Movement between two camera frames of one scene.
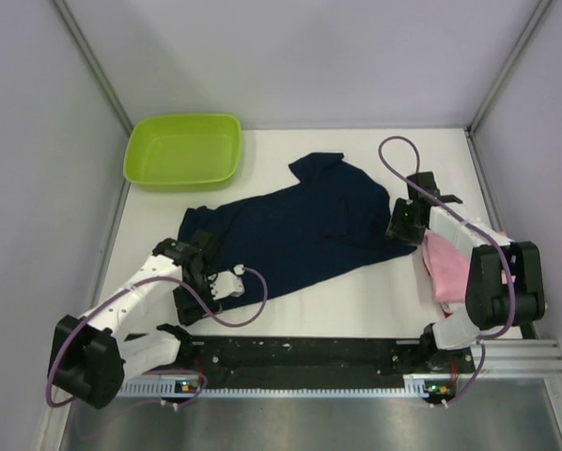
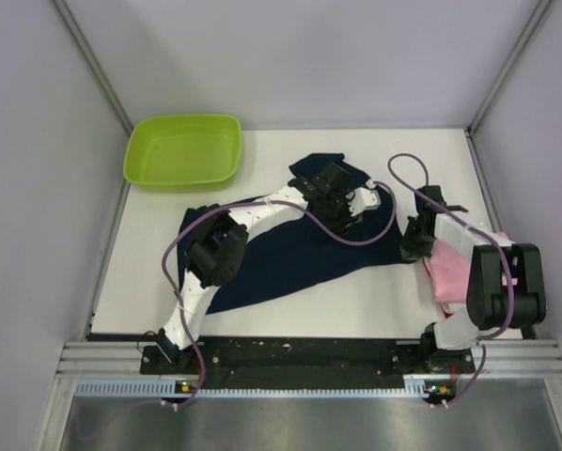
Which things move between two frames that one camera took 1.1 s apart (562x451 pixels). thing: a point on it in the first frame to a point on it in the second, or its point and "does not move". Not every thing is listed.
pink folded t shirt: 449,270 does not move
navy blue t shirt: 297,228 does not move
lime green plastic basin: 185,153 does not move
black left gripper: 186,311 to 346,221
